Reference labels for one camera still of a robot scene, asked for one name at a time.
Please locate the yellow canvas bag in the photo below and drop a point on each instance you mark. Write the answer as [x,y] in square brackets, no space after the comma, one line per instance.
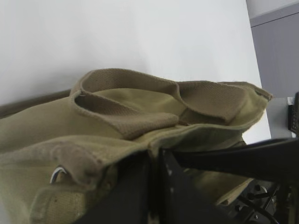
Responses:
[58,159]

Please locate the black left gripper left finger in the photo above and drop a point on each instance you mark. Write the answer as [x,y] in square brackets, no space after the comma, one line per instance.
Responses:
[134,199]

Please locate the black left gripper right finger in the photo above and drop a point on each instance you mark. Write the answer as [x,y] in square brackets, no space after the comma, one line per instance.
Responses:
[275,160]

